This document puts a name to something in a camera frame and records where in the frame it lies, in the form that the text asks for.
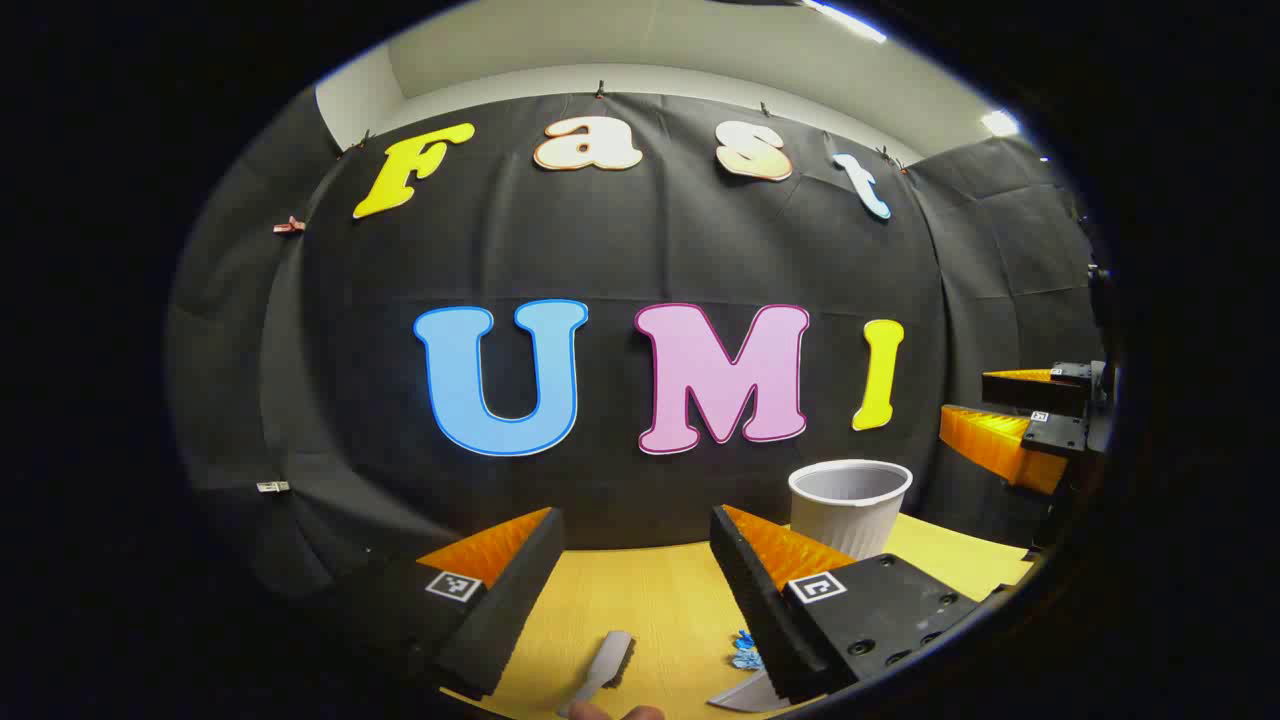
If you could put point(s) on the red cloth clip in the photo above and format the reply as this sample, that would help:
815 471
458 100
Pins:
288 227

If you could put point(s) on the light blue paper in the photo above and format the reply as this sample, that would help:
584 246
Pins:
745 652

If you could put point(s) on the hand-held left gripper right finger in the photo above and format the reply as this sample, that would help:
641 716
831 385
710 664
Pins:
760 610

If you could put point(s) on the grey dustpan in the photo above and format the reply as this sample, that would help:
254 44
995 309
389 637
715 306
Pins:
750 695

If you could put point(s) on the white ribbed garbage bin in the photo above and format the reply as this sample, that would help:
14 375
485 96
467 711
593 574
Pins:
850 520

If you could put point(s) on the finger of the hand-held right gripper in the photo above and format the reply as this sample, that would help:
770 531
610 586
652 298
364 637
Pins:
1040 392
1060 435

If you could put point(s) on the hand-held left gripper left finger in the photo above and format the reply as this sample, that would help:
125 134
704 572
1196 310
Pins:
510 600

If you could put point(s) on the wooden desktop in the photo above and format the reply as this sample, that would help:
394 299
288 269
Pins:
650 600

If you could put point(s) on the small grey broom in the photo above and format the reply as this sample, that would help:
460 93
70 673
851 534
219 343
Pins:
605 660

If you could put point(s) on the ceiling light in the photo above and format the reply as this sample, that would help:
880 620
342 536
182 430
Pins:
1000 122

